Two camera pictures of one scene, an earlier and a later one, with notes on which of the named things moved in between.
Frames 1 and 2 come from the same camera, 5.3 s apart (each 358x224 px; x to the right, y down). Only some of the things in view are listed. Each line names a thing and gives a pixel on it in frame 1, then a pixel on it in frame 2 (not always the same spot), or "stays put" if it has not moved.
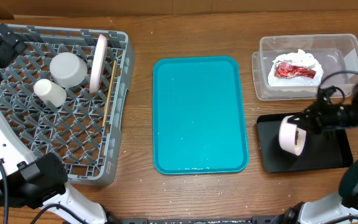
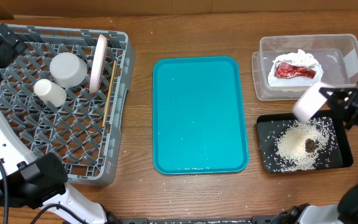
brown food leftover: x=296 y=137 → x=309 y=145
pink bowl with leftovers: x=291 y=137 → x=309 y=103
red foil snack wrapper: x=286 y=70 stays put
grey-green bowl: x=68 y=70 stays put
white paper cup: x=50 y=92 stays put
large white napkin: x=299 y=58 stays put
